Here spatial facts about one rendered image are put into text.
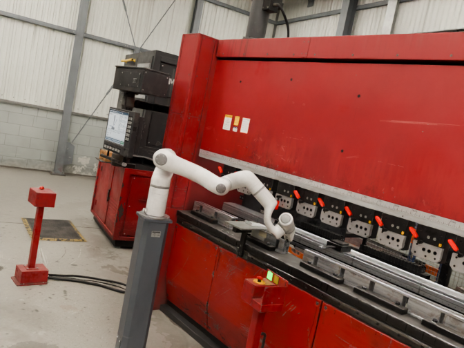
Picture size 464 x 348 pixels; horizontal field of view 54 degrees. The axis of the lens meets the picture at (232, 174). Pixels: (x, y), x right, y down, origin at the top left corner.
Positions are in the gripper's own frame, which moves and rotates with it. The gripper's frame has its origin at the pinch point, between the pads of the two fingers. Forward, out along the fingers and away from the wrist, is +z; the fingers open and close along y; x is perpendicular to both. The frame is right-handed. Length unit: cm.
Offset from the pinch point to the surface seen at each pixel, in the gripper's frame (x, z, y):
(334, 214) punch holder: -26.2, -27.6, 11.7
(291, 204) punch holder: 4.0, -11.0, 17.8
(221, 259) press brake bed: 48, 26, -22
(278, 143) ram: 23, -20, 56
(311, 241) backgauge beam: -10.7, 21.7, 8.0
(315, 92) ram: 3, -48, 82
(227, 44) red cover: 89, -23, 132
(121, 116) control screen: 157, -10, 58
